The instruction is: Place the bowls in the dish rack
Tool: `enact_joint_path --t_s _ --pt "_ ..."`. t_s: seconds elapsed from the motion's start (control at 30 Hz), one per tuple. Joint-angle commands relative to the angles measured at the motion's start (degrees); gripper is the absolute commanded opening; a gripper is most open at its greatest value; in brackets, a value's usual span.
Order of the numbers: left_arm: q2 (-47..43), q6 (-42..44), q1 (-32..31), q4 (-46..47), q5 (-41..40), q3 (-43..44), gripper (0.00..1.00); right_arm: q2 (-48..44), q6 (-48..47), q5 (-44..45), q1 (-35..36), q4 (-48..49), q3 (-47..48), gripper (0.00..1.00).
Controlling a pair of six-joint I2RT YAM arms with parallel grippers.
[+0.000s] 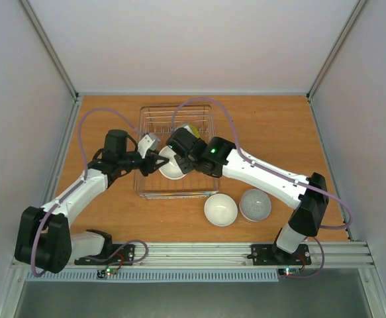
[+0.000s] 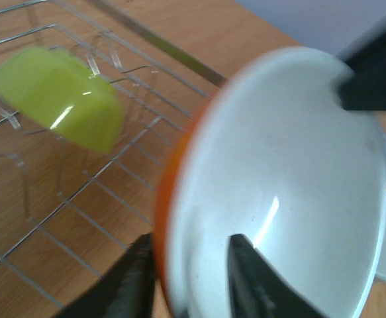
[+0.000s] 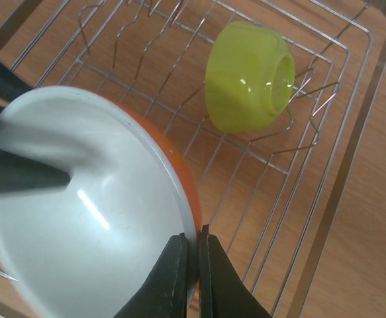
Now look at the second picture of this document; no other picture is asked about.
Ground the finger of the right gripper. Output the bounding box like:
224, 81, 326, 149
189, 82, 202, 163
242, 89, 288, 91
338, 30, 386, 111

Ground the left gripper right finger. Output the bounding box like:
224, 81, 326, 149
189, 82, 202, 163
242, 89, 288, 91
227, 234, 323, 318

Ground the green bowl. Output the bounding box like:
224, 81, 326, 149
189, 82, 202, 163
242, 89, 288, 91
0, 46, 124, 154

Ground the orange bowl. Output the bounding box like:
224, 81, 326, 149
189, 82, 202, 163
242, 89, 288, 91
154, 47, 386, 317

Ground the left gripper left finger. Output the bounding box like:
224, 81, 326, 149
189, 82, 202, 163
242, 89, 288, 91
56, 234, 156, 317

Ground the wire dish rack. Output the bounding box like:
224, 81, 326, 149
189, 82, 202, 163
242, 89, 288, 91
0, 1, 216, 317

